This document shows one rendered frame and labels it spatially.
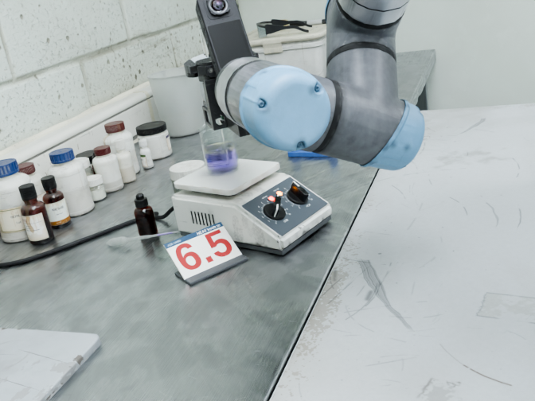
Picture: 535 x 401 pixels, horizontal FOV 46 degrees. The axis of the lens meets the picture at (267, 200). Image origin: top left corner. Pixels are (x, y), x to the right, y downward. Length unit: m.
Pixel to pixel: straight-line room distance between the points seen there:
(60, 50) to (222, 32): 0.76
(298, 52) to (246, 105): 1.36
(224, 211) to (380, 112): 0.33
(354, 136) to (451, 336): 0.22
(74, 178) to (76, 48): 0.45
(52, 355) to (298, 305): 0.28
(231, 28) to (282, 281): 0.31
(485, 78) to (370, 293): 1.61
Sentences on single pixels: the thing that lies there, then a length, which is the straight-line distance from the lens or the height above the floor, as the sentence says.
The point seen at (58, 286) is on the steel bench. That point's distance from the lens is 0.93.
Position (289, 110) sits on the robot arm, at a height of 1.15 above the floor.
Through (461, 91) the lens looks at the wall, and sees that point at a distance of 2.30.
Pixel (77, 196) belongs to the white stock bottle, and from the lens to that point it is 1.17.
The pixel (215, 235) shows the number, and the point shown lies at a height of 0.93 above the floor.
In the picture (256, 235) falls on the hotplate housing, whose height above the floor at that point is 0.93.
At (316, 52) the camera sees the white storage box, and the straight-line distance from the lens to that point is 1.94.
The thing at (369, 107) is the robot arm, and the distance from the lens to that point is 0.64.
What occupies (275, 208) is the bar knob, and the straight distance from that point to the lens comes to 0.86.
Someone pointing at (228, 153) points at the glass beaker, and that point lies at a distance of 0.93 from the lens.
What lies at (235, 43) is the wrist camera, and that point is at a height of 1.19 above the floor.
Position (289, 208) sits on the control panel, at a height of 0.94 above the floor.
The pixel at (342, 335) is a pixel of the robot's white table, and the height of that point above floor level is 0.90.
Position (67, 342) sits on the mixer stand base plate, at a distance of 0.77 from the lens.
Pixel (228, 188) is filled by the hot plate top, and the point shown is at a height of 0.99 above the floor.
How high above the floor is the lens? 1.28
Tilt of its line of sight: 21 degrees down
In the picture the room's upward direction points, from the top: 9 degrees counter-clockwise
